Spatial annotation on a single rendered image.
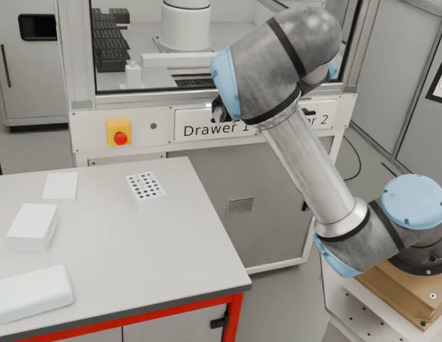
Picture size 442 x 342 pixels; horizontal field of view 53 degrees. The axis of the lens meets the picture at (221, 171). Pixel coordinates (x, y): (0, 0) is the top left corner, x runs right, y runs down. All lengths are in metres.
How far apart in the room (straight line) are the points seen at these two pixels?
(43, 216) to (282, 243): 1.16
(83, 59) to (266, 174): 0.82
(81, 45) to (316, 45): 0.75
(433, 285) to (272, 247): 1.05
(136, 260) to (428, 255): 0.68
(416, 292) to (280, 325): 1.00
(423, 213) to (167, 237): 0.63
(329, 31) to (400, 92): 2.48
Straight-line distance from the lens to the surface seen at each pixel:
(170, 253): 1.15
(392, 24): 3.35
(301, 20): 0.76
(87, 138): 1.44
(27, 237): 1.16
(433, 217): 0.92
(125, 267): 1.12
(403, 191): 0.94
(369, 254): 0.93
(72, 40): 1.31
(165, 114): 1.44
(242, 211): 1.83
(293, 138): 0.80
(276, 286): 2.15
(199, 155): 1.57
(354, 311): 1.12
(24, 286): 1.06
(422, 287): 1.11
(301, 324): 2.05
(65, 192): 1.34
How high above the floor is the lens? 1.57
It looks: 34 degrees down
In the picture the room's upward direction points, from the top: 7 degrees clockwise
